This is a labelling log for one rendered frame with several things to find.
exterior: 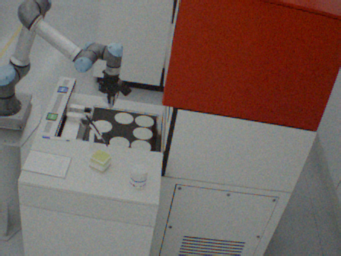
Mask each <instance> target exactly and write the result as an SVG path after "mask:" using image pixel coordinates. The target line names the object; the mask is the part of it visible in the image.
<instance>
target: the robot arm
mask: <svg viewBox="0 0 341 256"><path fill-rule="evenodd" d="M51 7H52V2H51V0H25V1H23V2H22V3H21V4H20V5H19V7H18V18H19V20H20V22H21V23H22V24H23V26H22V28H21V32H20V35H19V38H18V43H17V46H16V48H15V51H14V53H13V54H12V55H11V56H10V59H9V64H7V65H3V66H0V114H10V113H12V112H14V111H16V110H17V109H18V100H17V97H16V96H15V85H16V84H17V83H18V82H19V81H20V80H21V79H23V77H24V76H26V75H27V73H29V71H30V59H29V55H30V50H31V47H32V46H33V42H34V39H35V35H36V34H38V35H39V36H41V37H42V38H43V39H44V40H45V41H46V42H48V43H49V44H50V45H52V46H53V47H55V48H56V49H57V50H58V51H59V52H61V53H62V54H63V55H65V56H67V58H68V59H70V60H71V61H73V63H74V64H75V68H76V70H77V71H78V72H80V73H83V72H87V71H88V70H89V69H91V67H92V65H93V64H95V63H96V61H98V60H99V59H101V60H103V61H107V63H106V69H105V70H103V71H102V73H104V79H101V82H99V88H98V91H100V92H102V93H104V94H106V93H107V96H106V97H105V98H103V101H104V102H105V103H106V104H107V105H108V106H109V108H110V109H111V108H113V106H114V104H115V102H116V99H117V98H118V96H119V92H121V93H122V94H123V95H124V96H127V95H128V94H130V93H131V91H132V90H131V89H130V88H129V87H128V86H127V85H126V84H125V83H124V82H123V81H122V80H121V79H120V78H119V76H120V72H121V62H122V55H123V45H122V44H120V43H114V42H112V43H110V44H109V45H108V46H107V45H103V44H100V43H95V42H87V43H86V44H85V46H84V49H82V48H81V47H79V46H78V45H77V44H75V43H74V42H72V40H70V39H69V38H67V37H66V36H65V35H64V34H62V33H61V32H60V31H58V30H57V29H56V28H54V26H52V25H51V24H49V23H48V22H47V21H45V20H44V18H45V16H46V12H47V11H49V10H50V9H51ZM102 81H103V82H102Z"/></svg>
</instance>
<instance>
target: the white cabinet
mask: <svg viewBox="0 0 341 256"><path fill-rule="evenodd" d="M20 212H21V227H22V235H23V239H24V253H25V256H149V253H150V247H151V243H152V236H153V233H154V230H155V226H148V225H140V224H134V223H129V222H120V221H116V220H112V219H103V218H97V217H92V216H82V215H78V214H73V213H65V212H60V211H56V210H48V209H44V208H40V207H36V206H28V205H24V204H20Z"/></svg>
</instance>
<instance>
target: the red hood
mask: <svg viewBox="0 0 341 256"><path fill-rule="evenodd" d="M340 68H341V0H174V5H173V8H172V12H171V20H170V25H169V29H168V42H167V53H166V60H165V67H164V87H163V94H162V101H161V103H162V106H166V107H178V108H183V109H187V110H198V111H202V112H207V113H211V114H218V115H227V116H232V117H239V118H243V119H249V120H258V121H262V122H266V123H277V124H281V125H285V126H291V127H299V128H302V129H306V130H317V128H318V127H319V124H320V121H321V119H322V117H323V114H324V111H325V109H326V106H327V103H328V100H329V99H330V95H331V92H332V90H333V87H334V85H335V81H336V78H337V76H338V74H339V69H340Z"/></svg>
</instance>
